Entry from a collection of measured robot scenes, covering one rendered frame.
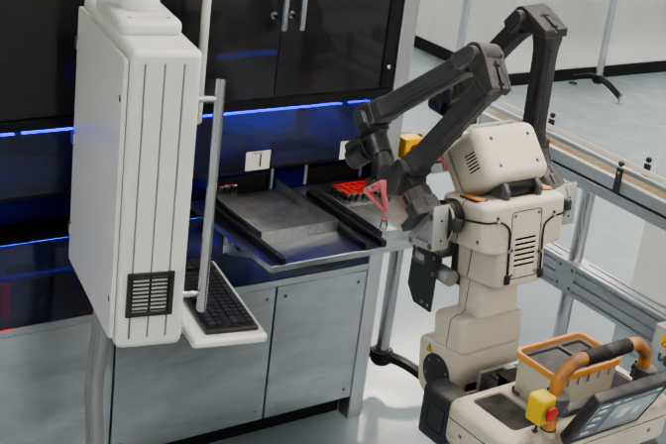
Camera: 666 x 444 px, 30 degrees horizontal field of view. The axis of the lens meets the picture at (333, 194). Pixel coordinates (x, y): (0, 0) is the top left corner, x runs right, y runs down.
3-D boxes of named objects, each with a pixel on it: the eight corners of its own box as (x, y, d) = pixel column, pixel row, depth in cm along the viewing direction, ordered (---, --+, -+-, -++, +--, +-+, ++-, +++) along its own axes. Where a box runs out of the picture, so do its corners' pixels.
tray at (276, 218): (202, 198, 374) (203, 188, 372) (276, 188, 388) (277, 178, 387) (261, 244, 348) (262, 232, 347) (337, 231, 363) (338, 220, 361)
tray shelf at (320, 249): (187, 206, 371) (187, 201, 371) (376, 180, 410) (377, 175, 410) (271, 273, 336) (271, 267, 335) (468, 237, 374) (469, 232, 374)
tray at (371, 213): (317, 198, 384) (318, 188, 383) (385, 189, 398) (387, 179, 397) (381, 243, 359) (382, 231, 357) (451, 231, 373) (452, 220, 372)
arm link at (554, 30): (546, 19, 310) (576, 15, 315) (510, 3, 320) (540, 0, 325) (520, 181, 329) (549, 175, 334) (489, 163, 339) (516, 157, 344)
